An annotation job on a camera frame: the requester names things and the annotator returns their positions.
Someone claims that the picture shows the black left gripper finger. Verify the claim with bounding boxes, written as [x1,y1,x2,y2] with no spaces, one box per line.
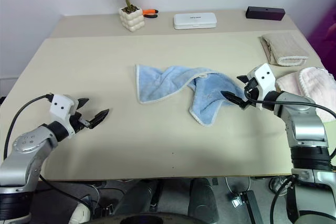
[76,98,90,110]
[86,108,110,130]

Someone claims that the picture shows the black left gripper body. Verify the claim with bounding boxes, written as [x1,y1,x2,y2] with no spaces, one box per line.
[68,112,90,134]

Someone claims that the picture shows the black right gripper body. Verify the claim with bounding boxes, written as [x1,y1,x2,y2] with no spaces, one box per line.
[244,77,260,102]

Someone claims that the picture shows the folded beige towel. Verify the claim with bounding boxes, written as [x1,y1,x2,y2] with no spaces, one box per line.
[260,33,310,67]

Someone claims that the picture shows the pink towel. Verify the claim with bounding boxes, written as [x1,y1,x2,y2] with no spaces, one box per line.
[275,67,336,123]

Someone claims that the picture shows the light blue towel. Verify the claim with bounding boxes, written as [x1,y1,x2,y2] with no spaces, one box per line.
[135,63,248,127]

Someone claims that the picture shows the dark purple rectangular box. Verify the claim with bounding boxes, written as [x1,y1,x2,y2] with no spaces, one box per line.
[245,6,286,22]

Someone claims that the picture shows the white flat plastic case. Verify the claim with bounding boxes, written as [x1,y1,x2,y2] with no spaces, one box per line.
[173,12,218,30]

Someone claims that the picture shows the dark rounded leg shape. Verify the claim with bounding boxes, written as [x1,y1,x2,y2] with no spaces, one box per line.
[188,177,221,224]
[114,179,165,214]

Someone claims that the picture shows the purple fabric object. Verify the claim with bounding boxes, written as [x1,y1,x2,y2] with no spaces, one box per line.
[306,5,336,78]

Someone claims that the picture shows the white bubble plant pot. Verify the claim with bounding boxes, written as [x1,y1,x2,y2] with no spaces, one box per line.
[118,5,146,33]

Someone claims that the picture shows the grey white shoe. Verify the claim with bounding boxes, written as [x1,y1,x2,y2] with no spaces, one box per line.
[269,176,290,196]

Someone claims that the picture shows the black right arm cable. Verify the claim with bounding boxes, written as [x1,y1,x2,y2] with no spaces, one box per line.
[244,87,336,123]

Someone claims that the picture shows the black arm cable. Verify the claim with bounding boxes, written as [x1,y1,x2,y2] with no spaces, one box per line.
[244,87,336,123]
[3,93,55,162]

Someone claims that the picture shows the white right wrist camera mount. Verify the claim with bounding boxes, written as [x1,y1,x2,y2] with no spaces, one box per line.
[246,63,277,111]

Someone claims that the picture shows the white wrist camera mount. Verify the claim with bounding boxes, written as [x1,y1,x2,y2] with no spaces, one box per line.
[49,94,80,140]
[246,63,277,111]

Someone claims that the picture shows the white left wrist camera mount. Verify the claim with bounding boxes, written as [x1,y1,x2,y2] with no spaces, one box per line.
[49,94,80,140]

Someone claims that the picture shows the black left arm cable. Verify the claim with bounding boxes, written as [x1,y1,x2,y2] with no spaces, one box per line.
[3,93,55,162]

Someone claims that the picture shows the black floor cable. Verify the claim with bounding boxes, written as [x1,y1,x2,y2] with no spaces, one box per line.
[38,174,98,217]

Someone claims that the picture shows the thin white cable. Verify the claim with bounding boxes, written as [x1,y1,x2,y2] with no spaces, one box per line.
[225,176,253,196]

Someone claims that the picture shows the black metal bracket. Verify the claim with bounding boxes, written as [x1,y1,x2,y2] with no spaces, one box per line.
[240,189,264,224]

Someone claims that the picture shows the orange handled pliers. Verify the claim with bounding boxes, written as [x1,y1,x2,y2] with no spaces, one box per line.
[142,8,159,19]

